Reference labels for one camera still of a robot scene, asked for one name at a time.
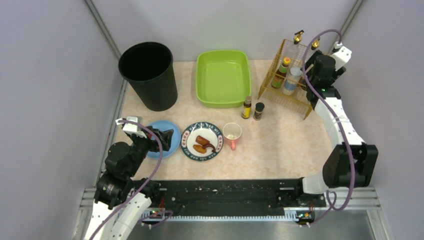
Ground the dark sauce dispenser bottle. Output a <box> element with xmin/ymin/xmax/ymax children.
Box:
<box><xmin>310</xmin><ymin>37</ymin><xmax>321</xmax><ymax>51</ymax></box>

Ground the clear oil dispenser bottle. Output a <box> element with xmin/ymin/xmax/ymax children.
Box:
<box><xmin>288</xmin><ymin>30</ymin><xmax>305</xmax><ymax>64</ymax></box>

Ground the silver lid glass jar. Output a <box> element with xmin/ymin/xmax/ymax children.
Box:
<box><xmin>283</xmin><ymin>66</ymin><xmax>303</xmax><ymax>96</ymax></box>

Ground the white plate green rim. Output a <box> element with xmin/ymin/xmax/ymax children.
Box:
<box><xmin>180</xmin><ymin>121</ymin><xmax>224</xmax><ymax>162</ymax></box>

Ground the green label sauce bottle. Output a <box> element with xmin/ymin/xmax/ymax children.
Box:
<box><xmin>271</xmin><ymin>57</ymin><xmax>292</xmax><ymax>89</ymax></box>

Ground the pink mug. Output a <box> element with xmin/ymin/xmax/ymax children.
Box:
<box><xmin>222</xmin><ymin>122</ymin><xmax>242</xmax><ymax>151</ymax></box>

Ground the small black cap bottle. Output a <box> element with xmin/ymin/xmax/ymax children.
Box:
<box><xmin>253</xmin><ymin>102</ymin><xmax>265</xmax><ymax>121</ymax></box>

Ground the small yellow label bottle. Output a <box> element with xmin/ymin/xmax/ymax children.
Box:
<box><xmin>241</xmin><ymin>96</ymin><xmax>252</xmax><ymax>119</ymax></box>

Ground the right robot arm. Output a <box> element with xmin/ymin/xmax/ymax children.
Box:
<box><xmin>302</xmin><ymin>46</ymin><xmax>379</xmax><ymax>195</ymax></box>

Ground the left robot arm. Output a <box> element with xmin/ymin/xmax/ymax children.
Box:
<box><xmin>84</xmin><ymin>126</ymin><xmax>174</xmax><ymax>240</ymax></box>

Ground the blue plate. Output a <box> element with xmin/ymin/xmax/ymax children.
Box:
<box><xmin>148</xmin><ymin>120</ymin><xmax>181</xmax><ymax>159</ymax></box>

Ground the brown sausage piece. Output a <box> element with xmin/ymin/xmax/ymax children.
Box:
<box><xmin>195</xmin><ymin>135</ymin><xmax>210</xmax><ymax>146</ymax></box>

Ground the orange food slice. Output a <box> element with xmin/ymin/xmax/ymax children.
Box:
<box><xmin>192</xmin><ymin>144</ymin><xmax>207</xmax><ymax>154</ymax></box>

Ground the dark red octopus tentacle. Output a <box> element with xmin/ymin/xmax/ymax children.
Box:
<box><xmin>202</xmin><ymin>143</ymin><xmax>216</xmax><ymax>153</ymax></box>

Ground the black plastic trash bin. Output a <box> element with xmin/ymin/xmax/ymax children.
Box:
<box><xmin>118</xmin><ymin>41</ymin><xmax>178</xmax><ymax>112</ymax></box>

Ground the green plastic basin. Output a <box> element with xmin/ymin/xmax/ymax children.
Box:
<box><xmin>195</xmin><ymin>49</ymin><xmax>252</xmax><ymax>108</ymax></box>

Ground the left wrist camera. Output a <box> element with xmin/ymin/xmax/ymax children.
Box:
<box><xmin>115</xmin><ymin>116</ymin><xmax>146</xmax><ymax>138</ymax></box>

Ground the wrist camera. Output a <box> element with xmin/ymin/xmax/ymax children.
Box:
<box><xmin>115</xmin><ymin>116</ymin><xmax>146</xmax><ymax>138</ymax></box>
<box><xmin>329</xmin><ymin>41</ymin><xmax>352</xmax><ymax>71</ymax></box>

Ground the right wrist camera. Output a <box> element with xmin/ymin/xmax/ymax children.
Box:
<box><xmin>329</xmin><ymin>41</ymin><xmax>352</xmax><ymax>71</ymax></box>

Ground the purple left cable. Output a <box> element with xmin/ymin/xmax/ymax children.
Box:
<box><xmin>89</xmin><ymin>119</ymin><xmax>174</xmax><ymax>240</ymax></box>

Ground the gold wire basket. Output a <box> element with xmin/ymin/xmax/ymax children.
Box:
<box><xmin>258</xmin><ymin>39</ymin><xmax>319</xmax><ymax>119</ymax></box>

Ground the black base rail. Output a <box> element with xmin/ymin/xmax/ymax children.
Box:
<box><xmin>140</xmin><ymin>178</ymin><xmax>329</xmax><ymax>225</ymax></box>

